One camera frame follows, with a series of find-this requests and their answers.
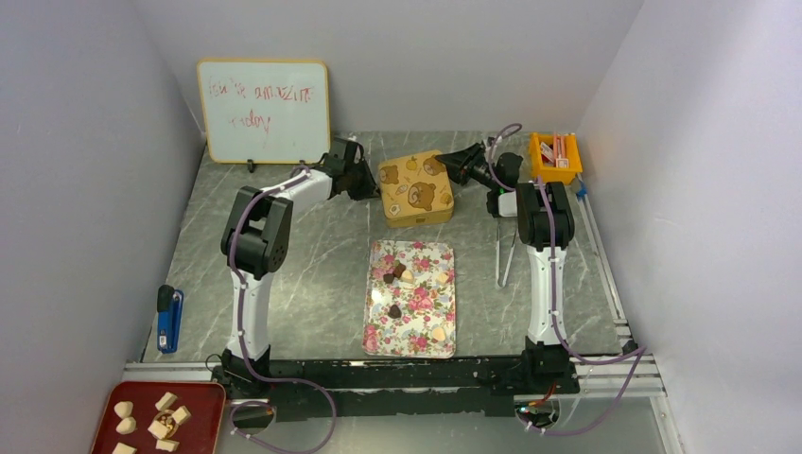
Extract silver tin lid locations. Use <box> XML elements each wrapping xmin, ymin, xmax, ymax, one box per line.
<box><xmin>377</xmin><ymin>149</ymin><xmax>454</xmax><ymax>211</ymax></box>

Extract gold chocolate tin box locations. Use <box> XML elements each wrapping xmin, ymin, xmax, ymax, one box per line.
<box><xmin>383</xmin><ymin>201</ymin><xmax>454</xmax><ymax>228</ymax></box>

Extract metal tongs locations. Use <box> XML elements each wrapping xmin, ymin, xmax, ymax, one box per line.
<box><xmin>495</xmin><ymin>218</ymin><xmax>518</xmax><ymax>288</ymax></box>

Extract floral rectangular tray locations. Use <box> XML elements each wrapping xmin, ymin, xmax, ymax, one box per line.
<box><xmin>362</xmin><ymin>239</ymin><xmax>457</xmax><ymax>359</ymax></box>

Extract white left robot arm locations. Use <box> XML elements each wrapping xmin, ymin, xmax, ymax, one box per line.
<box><xmin>220</xmin><ymin>138</ymin><xmax>379</xmax><ymax>397</ymax></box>

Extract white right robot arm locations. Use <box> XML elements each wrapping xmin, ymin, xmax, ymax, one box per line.
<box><xmin>436</xmin><ymin>143</ymin><xmax>575</xmax><ymax>393</ymax></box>

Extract dark rectangular chocolate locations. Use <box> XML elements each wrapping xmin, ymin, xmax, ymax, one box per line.
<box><xmin>392</xmin><ymin>263</ymin><xmax>407</xmax><ymax>279</ymax></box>

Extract orange parts bin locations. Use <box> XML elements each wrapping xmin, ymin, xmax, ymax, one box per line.
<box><xmin>529</xmin><ymin>132</ymin><xmax>583</xmax><ymax>184</ymax></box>

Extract whiteboard with red writing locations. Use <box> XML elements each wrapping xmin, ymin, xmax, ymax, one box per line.
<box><xmin>196</xmin><ymin>59</ymin><xmax>331</xmax><ymax>165</ymax></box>

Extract blue black stapler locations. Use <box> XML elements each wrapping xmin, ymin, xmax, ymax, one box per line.
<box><xmin>156</xmin><ymin>284</ymin><xmax>184</xmax><ymax>354</ymax></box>

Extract red tray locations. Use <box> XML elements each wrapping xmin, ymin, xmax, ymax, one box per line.
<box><xmin>91</xmin><ymin>381</ymin><xmax>226</xmax><ymax>453</ymax></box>

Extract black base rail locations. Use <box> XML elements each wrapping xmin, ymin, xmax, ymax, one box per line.
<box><xmin>210</xmin><ymin>347</ymin><xmax>580</xmax><ymax>422</ymax></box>

